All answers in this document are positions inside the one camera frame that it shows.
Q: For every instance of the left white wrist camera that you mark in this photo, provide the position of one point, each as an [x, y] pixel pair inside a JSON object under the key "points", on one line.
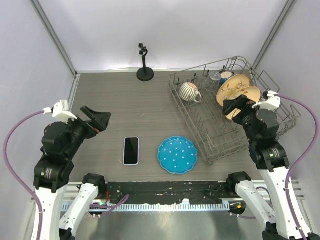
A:
{"points": [[60, 111]]}

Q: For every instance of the smartphone with lilac case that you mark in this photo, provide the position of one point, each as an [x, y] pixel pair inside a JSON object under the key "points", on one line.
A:
{"points": [[131, 151]]}

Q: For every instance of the striped white mug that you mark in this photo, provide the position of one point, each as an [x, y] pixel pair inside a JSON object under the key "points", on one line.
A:
{"points": [[190, 93]]}

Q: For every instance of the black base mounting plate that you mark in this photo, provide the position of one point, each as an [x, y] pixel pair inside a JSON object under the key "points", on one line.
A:
{"points": [[168, 192]]}

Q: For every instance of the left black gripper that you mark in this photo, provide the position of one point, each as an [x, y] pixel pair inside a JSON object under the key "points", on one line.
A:
{"points": [[102, 120]]}

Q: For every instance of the white slotted cable duct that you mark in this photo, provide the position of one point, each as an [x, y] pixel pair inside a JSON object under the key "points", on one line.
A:
{"points": [[185, 206]]}

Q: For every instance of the grey wire dish rack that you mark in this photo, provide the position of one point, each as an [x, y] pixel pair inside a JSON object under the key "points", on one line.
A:
{"points": [[214, 135]]}

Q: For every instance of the front tan decorated plate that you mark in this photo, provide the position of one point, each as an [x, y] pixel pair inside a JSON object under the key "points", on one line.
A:
{"points": [[252, 93]]}

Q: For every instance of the black phone stand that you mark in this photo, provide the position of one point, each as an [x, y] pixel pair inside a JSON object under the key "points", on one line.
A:
{"points": [[145, 73]]}

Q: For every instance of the rear tan decorated plate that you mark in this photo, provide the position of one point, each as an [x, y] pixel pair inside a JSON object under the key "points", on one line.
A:
{"points": [[232, 85]]}

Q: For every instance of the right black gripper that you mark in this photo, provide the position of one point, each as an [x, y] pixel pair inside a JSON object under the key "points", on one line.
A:
{"points": [[230, 105]]}

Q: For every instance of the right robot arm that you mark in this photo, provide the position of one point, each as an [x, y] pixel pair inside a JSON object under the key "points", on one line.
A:
{"points": [[282, 219]]}

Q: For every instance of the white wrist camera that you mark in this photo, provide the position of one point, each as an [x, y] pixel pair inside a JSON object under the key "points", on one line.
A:
{"points": [[60, 111], [271, 101]]}

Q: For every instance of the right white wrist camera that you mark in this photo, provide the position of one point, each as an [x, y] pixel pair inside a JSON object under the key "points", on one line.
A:
{"points": [[271, 101]]}

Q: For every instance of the blue ceramic cup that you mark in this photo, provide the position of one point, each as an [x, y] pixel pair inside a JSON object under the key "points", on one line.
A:
{"points": [[225, 76]]}

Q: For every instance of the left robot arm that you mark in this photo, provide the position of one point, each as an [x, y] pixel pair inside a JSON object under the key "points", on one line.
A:
{"points": [[60, 143]]}

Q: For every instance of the clear drinking glass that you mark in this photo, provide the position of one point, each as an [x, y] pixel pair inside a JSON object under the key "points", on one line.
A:
{"points": [[212, 81]]}

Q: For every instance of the tan decorated plate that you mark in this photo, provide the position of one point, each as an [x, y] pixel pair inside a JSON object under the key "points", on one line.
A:
{"points": [[232, 85], [252, 93]]}

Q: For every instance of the blue polka dot plate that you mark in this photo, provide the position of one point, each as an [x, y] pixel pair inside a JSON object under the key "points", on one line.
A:
{"points": [[177, 155]]}

